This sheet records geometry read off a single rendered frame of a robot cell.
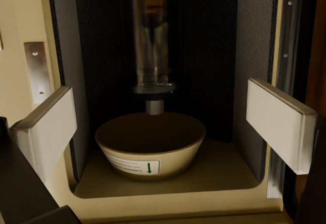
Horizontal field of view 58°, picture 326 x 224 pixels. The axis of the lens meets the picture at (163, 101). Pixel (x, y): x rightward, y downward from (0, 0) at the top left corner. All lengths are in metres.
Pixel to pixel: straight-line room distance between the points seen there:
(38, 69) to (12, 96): 0.51
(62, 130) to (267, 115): 0.11
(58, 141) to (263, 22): 0.30
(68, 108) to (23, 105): 0.69
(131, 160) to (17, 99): 0.52
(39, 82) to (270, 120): 0.27
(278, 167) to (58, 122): 0.32
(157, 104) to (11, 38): 0.50
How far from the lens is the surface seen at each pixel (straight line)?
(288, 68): 0.38
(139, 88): 0.39
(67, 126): 0.18
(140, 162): 0.41
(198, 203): 0.43
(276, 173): 0.43
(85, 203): 0.43
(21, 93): 0.87
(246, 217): 0.45
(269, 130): 0.17
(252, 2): 0.43
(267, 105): 0.17
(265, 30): 0.39
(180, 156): 0.42
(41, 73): 0.37
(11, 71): 0.86
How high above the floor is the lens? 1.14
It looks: 17 degrees up
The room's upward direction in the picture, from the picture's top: 178 degrees clockwise
